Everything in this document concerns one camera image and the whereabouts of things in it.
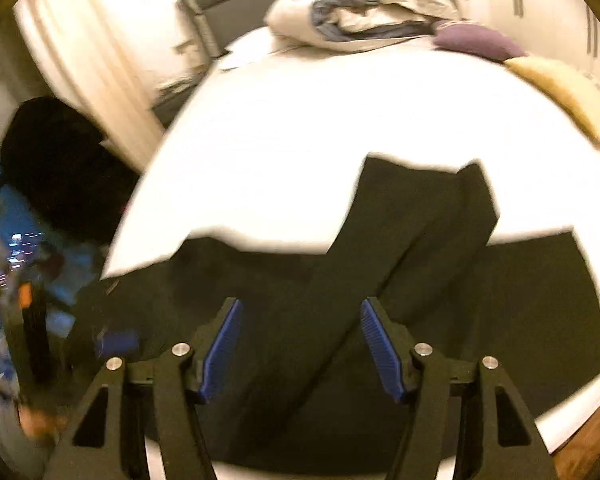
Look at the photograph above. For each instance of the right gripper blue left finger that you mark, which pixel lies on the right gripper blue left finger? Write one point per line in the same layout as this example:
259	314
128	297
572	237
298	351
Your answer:
214	347

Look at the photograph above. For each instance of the grey nightstand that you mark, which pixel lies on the grey nightstand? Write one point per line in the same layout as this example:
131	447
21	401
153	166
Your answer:
173	96

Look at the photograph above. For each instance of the yellow cushion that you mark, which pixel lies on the yellow cushion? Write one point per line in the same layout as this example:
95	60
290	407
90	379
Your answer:
575	91

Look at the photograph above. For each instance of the black denim pants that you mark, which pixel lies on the black denim pants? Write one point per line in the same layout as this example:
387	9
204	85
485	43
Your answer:
302	394

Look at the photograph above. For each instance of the beige curtain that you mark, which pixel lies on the beige curtain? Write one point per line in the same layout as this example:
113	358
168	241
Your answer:
81	56

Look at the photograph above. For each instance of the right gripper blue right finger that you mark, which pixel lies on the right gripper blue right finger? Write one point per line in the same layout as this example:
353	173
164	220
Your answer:
390	345

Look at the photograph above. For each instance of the left hand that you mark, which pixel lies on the left hand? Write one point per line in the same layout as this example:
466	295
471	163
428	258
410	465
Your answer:
38	425

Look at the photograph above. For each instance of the white wardrobe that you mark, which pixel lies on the white wardrobe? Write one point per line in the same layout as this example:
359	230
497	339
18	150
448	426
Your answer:
564	29

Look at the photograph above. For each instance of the purple cushion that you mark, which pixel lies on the purple cushion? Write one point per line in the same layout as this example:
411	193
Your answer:
477	40

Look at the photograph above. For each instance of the rolled white duvet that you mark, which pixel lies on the rolled white duvet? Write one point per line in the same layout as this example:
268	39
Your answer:
356	25

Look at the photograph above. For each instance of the white bed with sheet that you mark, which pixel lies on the white bed with sheet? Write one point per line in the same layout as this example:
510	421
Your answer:
323	192

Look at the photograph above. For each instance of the black hanging clothes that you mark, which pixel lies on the black hanging clothes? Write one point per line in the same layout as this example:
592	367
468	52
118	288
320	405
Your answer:
52	155

